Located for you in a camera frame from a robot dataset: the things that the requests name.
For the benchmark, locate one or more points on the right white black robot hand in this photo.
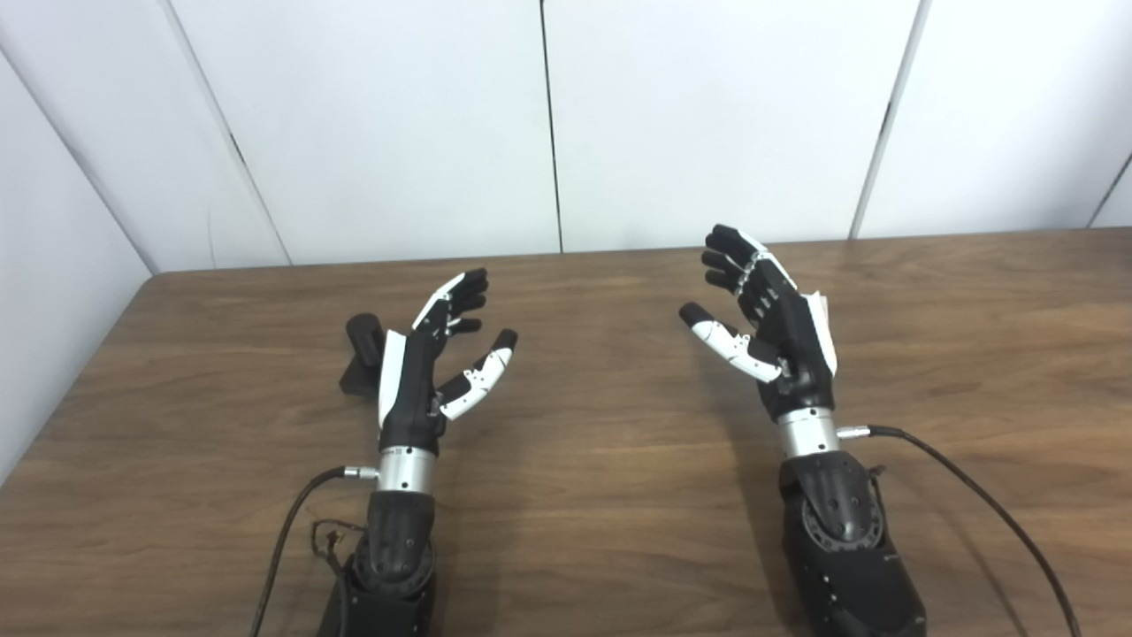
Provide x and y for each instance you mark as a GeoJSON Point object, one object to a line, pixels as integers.
{"type": "Point", "coordinates": [791, 341]}

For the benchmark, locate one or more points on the black peg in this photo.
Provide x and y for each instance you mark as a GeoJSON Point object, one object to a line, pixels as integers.
{"type": "Point", "coordinates": [363, 341]}

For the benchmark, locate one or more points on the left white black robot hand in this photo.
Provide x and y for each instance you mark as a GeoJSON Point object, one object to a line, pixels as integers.
{"type": "Point", "coordinates": [402, 389]}

